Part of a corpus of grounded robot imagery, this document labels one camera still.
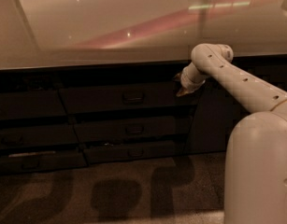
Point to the dark drawer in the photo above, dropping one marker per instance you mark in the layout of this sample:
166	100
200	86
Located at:
30	105
135	151
120	97
41	162
37	136
132	128

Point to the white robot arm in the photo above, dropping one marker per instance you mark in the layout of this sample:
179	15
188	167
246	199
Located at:
255	184

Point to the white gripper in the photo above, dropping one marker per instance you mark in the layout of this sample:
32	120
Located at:
187	79

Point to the dark cabinet door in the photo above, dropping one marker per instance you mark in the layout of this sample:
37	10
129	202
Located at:
217	112

